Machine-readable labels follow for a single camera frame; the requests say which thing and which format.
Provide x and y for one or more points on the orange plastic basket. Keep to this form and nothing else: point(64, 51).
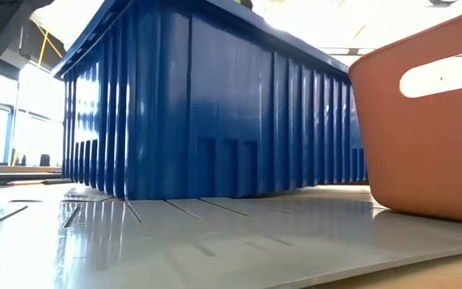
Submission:
point(423, 160)

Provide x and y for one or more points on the thin dark stick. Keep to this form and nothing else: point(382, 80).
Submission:
point(40, 181)

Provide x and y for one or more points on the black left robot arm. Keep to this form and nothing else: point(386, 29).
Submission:
point(2, 28)

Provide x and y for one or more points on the yellow diagonal brace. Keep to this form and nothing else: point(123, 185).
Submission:
point(46, 44)

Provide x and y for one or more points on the long grey slotted divider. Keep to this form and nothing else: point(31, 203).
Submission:
point(215, 241)

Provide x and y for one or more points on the small black object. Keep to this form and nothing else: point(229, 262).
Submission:
point(45, 159)

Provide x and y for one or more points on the blue building column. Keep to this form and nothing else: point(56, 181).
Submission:
point(8, 136)

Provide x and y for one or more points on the dark ceiling fixture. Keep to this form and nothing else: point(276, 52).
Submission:
point(441, 2)

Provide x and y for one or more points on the large blue plastic bin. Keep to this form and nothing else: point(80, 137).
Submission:
point(215, 120)

